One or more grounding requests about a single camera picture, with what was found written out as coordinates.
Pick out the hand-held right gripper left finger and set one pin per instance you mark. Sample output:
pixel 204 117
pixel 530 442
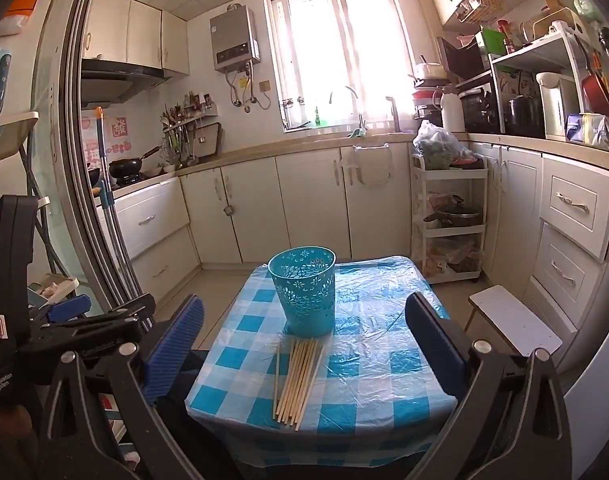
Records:
pixel 177 345

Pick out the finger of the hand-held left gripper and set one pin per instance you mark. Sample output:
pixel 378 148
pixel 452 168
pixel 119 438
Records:
pixel 99 332
pixel 69 307

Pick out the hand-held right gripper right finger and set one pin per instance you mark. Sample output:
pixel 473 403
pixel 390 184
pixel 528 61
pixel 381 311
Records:
pixel 434 340

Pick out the bundle of wooden chopsticks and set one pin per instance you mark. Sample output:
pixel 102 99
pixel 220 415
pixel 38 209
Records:
pixel 297 385

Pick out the teal perforated plastic basket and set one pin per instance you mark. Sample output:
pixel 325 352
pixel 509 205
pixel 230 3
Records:
pixel 304 300

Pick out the blue white checkered tablecloth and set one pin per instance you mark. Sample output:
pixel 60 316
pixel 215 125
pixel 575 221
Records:
pixel 374 375

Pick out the small white stool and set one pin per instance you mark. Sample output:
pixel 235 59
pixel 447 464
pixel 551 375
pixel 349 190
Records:
pixel 514 317

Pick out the crumpled plastic bags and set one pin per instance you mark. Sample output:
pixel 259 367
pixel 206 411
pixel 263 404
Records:
pixel 454 257

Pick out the person's dark trousers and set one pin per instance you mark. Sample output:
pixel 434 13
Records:
pixel 194 440

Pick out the cream drawer cabinet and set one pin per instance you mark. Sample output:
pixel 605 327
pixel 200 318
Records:
pixel 144 220

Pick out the white folding table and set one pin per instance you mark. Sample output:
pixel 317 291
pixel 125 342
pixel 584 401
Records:
pixel 12 132

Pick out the dark lidded pot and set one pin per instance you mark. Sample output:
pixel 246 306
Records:
pixel 459 215

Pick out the small metal cup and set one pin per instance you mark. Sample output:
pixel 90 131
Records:
pixel 229 210

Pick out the white trolley rack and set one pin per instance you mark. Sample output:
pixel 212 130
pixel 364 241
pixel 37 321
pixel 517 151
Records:
pixel 449 175

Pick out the white hanging bin bag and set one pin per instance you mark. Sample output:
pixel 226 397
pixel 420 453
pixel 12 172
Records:
pixel 369 165

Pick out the cream base cabinets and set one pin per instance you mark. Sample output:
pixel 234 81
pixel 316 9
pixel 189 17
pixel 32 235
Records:
pixel 304 205

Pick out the cream base cabinet with drawers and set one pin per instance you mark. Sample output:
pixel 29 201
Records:
pixel 569 205

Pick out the plastic bag of greens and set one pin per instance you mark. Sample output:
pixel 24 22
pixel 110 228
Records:
pixel 439 147

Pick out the range hood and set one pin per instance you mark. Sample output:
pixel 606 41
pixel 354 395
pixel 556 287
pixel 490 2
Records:
pixel 119 77

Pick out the black rimmed tray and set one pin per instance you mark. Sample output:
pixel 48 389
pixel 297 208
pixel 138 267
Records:
pixel 210 140

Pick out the straight chrome faucet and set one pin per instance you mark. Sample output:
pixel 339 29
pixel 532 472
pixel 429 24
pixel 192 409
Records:
pixel 394 115

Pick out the black microwave oven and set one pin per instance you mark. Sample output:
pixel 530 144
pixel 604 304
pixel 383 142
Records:
pixel 479 110

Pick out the black cooking pot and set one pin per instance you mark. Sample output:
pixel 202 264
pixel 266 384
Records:
pixel 524 117

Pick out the stack of pots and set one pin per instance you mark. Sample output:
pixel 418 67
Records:
pixel 429 85

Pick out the curved chrome faucet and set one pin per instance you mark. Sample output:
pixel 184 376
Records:
pixel 352 92

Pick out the blue food package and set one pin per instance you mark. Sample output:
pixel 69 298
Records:
pixel 591 130

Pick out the white water boiler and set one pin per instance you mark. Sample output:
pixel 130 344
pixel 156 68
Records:
pixel 556 105

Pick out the black induction cooker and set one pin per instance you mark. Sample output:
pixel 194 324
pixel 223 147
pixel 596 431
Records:
pixel 459 57

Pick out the red frying pan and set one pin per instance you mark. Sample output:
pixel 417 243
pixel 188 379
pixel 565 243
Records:
pixel 599 95

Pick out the kitchen window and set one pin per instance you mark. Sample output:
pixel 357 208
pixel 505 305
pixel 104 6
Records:
pixel 339 55

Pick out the green cutting board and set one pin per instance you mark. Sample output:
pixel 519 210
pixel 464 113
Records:
pixel 494 42

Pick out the grey gas water heater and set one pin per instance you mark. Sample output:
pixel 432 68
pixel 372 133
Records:
pixel 234 40

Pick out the white countertop shelf rack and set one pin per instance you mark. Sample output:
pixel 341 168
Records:
pixel 534 47

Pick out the beige box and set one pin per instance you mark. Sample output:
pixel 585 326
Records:
pixel 559 22

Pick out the sliding door frame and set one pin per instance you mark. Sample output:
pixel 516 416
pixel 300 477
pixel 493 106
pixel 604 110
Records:
pixel 79 135

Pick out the red wall stickers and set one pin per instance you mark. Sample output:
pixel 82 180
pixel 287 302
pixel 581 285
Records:
pixel 118 130

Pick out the wall utensil rack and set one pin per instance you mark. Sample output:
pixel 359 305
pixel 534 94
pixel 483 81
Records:
pixel 182 125

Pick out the cream wall cabinets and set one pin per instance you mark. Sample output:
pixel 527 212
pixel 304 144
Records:
pixel 134 35

